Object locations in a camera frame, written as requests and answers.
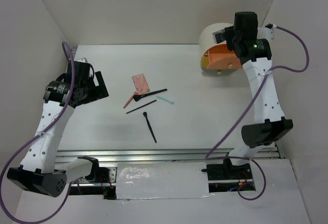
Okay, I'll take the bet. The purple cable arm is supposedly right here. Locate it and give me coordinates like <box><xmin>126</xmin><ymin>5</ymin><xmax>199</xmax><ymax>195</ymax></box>
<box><xmin>0</xmin><ymin>42</ymin><xmax>76</xmax><ymax>221</ymax></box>
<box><xmin>206</xmin><ymin>25</ymin><xmax>310</xmax><ymax>200</ymax></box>

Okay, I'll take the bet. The cream round drawer organizer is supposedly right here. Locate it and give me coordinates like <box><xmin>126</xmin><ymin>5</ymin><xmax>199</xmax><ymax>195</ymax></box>
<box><xmin>199</xmin><ymin>23</ymin><xmax>238</xmax><ymax>77</ymax></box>

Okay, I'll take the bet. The pink makeup brush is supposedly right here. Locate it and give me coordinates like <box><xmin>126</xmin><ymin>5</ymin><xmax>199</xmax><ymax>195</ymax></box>
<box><xmin>123</xmin><ymin>92</ymin><xmax>138</xmax><ymax>109</ymax></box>

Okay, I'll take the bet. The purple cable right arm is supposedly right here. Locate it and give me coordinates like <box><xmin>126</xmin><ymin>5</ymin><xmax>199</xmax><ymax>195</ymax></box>
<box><xmin>206</xmin><ymin>25</ymin><xmax>310</xmax><ymax>200</ymax></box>

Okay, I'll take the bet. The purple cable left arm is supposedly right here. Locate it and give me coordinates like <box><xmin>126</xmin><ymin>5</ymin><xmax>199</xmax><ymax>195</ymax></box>
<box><xmin>0</xmin><ymin>42</ymin><xmax>76</xmax><ymax>221</ymax></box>

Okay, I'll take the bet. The thin black eyeliner pencil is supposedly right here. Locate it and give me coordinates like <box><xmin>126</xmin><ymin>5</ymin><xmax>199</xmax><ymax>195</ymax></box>
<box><xmin>126</xmin><ymin>100</ymin><xmax>157</xmax><ymax>114</ymax></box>

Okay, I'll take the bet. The black angled makeup brush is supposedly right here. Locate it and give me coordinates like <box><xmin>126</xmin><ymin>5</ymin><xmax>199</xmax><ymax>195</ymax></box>
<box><xmin>143</xmin><ymin>112</ymin><xmax>157</xmax><ymax>143</ymax></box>

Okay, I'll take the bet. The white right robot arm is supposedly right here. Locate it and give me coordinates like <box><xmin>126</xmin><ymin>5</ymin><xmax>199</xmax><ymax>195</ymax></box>
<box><xmin>222</xmin><ymin>12</ymin><xmax>293</xmax><ymax>179</ymax></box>

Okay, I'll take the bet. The teal plastic spatula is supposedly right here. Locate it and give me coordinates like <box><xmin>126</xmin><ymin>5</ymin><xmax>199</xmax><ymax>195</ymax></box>
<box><xmin>156</xmin><ymin>96</ymin><xmax>175</xmax><ymax>105</ymax></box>

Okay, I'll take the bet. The white foil covered panel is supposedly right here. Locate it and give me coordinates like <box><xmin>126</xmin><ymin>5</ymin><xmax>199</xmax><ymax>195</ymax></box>
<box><xmin>116</xmin><ymin>162</ymin><xmax>210</xmax><ymax>200</ymax></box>

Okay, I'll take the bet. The pink makeup palette card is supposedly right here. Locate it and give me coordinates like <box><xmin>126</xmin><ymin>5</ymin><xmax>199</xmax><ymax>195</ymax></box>
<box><xmin>132</xmin><ymin>74</ymin><xmax>150</xmax><ymax>94</ymax></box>

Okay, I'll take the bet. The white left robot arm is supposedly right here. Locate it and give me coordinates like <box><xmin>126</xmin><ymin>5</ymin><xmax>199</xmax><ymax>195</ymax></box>
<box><xmin>7</xmin><ymin>58</ymin><xmax>109</xmax><ymax>197</ymax></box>

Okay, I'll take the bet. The black fan makeup brush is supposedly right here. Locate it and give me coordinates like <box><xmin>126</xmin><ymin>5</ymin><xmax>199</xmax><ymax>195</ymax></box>
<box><xmin>133</xmin><ymin>89</ymin><xmax>167</xmax><ymax>101</ymax></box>

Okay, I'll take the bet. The orange drawer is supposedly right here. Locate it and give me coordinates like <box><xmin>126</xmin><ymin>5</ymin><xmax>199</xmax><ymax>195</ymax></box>
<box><xmin>203</xmin><ymin>44</ymin><xmax>242</xmax><ymax>70</ymax></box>

